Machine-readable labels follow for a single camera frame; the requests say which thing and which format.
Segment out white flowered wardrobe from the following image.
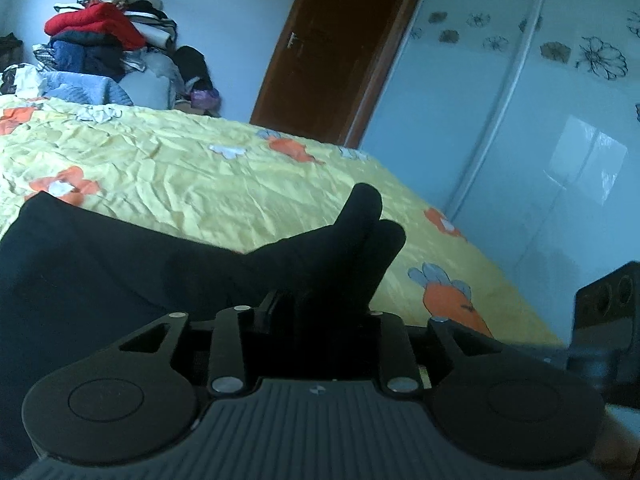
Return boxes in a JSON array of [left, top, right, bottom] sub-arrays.
[[359, 0, 640, 357]]

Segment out brown wooden door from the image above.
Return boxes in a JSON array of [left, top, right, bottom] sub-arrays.
[[249, 0, 437, 149]]

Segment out black bag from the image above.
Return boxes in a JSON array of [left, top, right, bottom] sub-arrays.
[[0, 32, 25, 67]]

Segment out white and black garment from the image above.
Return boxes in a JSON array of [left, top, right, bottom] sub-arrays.
[[0, 63, 49, 99]]

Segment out purple bag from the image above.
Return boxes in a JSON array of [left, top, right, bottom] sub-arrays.
[[191, 88, 221, 117]]

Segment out yellow floral bed sheet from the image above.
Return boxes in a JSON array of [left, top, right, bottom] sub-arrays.
[[0, 94, 567, 350]]

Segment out blue quilted blanket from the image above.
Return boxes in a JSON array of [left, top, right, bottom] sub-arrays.
[[37, 69, 134, 107]]

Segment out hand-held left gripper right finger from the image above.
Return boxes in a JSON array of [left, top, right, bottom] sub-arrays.
[[367, 311, 507, 397]]

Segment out pile of clothes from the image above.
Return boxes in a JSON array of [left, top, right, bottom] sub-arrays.
[[32, 0, 222, 112]]

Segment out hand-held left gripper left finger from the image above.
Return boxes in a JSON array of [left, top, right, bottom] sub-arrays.
[[117, 290, 282, 399]]

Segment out black pants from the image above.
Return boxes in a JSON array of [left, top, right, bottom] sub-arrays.
[[0, 182, 407, 463]]

